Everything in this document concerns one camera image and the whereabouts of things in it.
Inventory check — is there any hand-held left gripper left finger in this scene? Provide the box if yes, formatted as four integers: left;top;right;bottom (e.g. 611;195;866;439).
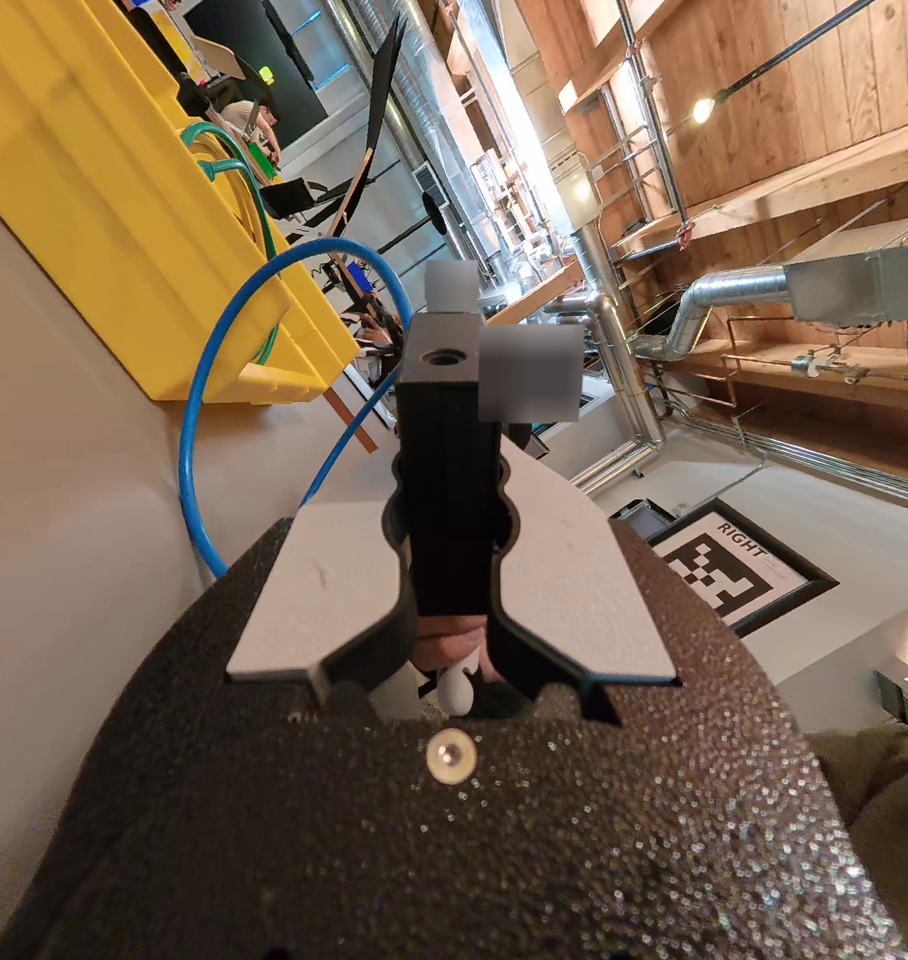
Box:
226;450;419;706

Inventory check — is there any blue ethernet cable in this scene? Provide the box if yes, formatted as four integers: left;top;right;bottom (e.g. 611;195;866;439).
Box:
178;236;414;579

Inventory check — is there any large black screen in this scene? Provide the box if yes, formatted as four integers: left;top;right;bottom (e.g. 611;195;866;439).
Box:
184;0;329;145

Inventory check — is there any silver vertical pipe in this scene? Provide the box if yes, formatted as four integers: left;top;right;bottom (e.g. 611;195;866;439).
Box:
570;225;665;492

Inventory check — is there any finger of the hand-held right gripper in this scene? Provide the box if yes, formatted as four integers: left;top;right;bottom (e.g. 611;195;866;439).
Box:
439;654;476;715
367;663;427;723

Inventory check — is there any black framed marker sign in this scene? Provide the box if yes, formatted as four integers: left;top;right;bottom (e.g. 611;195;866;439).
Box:
647;498;839;639

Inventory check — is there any black ethernet port block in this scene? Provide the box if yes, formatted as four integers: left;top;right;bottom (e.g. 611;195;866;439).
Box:
394;313;504;618

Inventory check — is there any silver round air duct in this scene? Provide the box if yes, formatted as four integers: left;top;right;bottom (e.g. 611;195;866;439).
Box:
334;0;515;301

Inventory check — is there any silver elbow air duct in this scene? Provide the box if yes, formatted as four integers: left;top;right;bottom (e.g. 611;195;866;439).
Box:
632;266;791;363

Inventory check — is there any black pole with round head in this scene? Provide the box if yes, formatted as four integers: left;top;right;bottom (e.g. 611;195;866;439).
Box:
375;191;446;256

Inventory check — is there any white air vent grille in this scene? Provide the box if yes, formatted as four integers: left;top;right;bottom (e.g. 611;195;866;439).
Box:
411;161;449;213

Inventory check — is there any copper pipe run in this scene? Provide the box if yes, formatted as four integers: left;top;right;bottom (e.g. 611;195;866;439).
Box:
724;296;908;410

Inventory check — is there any yellow plastic bin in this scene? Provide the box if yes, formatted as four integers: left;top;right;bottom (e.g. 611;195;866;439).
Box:
0;0;361;406

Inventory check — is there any person's right hand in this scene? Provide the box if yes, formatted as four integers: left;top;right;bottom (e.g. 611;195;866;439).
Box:
411;615;504;687

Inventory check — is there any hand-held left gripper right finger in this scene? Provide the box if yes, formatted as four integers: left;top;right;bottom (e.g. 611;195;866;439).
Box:
487;442;684;727

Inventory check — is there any rectangular metal duct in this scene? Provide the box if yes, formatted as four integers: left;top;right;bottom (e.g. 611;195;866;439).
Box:
784;241;908;325

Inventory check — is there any wooden poster board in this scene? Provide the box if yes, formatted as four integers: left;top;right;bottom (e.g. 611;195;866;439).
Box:
325;13;412;237

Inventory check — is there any black ceiling rod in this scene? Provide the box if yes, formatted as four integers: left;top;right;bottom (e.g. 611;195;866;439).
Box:
712;0;879;102

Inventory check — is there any green ethernet cable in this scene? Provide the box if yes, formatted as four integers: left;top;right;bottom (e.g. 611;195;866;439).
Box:
180;123;283;369

